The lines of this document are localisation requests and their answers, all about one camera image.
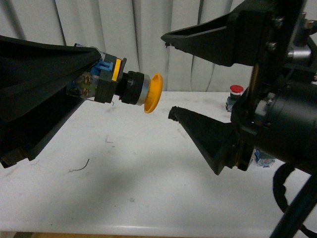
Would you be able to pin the yellow push button switch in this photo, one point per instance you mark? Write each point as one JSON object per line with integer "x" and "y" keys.
{"x": 107, "y": 78}

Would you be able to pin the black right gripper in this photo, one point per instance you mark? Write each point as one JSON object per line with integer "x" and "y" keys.
{"x": 278, "y": 112}

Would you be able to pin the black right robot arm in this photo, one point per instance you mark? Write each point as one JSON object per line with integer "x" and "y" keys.
{"x": 277, "y": 114}

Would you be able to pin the white curtain backdrop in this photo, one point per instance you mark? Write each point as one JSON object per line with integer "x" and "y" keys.
{"x": 129, "y": 29}

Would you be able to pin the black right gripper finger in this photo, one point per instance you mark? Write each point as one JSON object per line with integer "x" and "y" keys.
{"x": 216, "y": 140}

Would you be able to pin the green push button switch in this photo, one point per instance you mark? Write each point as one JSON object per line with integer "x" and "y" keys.
{"x": 263, "y": 160}

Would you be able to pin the red push button switch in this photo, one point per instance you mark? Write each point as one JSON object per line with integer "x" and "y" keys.
{"x": 235, "y": 93}

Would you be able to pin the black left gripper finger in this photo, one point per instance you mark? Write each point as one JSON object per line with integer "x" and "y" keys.
{"x": 31, "y": 73}
{"x": 25, "y": 137}

